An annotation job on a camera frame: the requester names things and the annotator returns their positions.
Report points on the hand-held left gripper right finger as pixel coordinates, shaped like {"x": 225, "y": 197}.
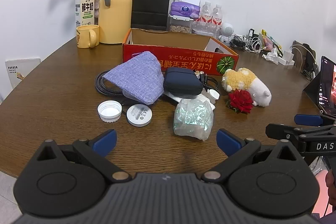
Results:
{"x": 227, "y": 143}

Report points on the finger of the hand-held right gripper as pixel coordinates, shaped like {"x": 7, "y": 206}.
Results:
{"x": 283, "y": 130}
{"x": 307, "y": 119}

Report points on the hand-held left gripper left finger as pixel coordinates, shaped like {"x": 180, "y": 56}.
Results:
{"x": 106, "y": 142}

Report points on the white ribbed bottle cap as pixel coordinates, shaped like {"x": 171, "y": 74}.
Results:
{"x": 109, "y": 109}

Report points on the iridescent glitter bag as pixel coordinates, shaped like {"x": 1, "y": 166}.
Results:
{"x": 193, "y": 119}

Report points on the white round lid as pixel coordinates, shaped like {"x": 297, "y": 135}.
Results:
{"x": 139, "y": 115}

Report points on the red artificial rose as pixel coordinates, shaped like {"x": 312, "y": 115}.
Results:
{"x": 240, "y": 100}

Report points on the yellow white plush toy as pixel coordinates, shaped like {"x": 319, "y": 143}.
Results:
{"x": 244, "y": 79}

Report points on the plush toy with white hat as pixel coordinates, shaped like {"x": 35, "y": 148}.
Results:
{"x": 172, "y": 98}

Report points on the purple woven pouch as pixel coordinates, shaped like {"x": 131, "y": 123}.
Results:
{"x": 136, "y": 77}

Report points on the navy zip case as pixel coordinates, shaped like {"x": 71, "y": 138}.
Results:
{"x": 181, "y": 82}

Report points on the orange cardboard box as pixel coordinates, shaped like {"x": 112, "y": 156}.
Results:
{"x": 170, "y": 56}

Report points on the person's right hand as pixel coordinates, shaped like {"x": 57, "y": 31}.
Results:
{"x": 331, "y": 183}

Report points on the tablet with black case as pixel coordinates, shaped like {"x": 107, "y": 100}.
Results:
{"x": 328, "y": 82}

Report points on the small white plastic object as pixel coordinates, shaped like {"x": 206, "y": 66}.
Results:
{"x": 212, "y": 96}

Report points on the black phone holder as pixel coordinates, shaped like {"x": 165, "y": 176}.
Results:
{"x": 309, "y": 69}

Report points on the white charger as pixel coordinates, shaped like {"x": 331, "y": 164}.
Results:
{"x": 287, "y": 57}

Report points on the brown paper bag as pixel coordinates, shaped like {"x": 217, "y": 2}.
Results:
{"x": 299, "y": 49}

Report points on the crumpled white tissue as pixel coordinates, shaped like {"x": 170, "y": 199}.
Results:
{"x": 270, "y": 56}

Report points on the colourful snack packets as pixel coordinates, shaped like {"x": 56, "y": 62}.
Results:
{"x": 269, "y": 40}

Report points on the black adapter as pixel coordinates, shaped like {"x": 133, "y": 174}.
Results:
{"x": 251, "y": 32}

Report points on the yellow mug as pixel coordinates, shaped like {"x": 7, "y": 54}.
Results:
{"x": 84, "y": 36}

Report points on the white booklet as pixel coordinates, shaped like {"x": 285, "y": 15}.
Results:
{"x": 22, "y": 69}

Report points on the white robot speaker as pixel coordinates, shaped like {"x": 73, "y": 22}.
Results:
{"x": 227, "y": 29}

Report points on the clear snack container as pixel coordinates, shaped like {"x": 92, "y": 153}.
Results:
{"x": 179, "y": 28}

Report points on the clear water bottle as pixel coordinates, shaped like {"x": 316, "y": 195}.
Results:
{"x": 206, "y": 14}
{"x": 217, "y": 16}

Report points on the yellow thermos jug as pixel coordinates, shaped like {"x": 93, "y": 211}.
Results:
{"x": 115, "y": 11}

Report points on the white milk carton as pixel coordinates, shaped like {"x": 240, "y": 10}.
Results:
{"x": 86, "y": 8}

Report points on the pale flower vase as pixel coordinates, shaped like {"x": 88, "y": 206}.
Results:
{"x": 96, "y": 3}

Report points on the purple tissue pack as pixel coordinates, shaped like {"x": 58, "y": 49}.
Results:
{"x": 183, "y": 10}

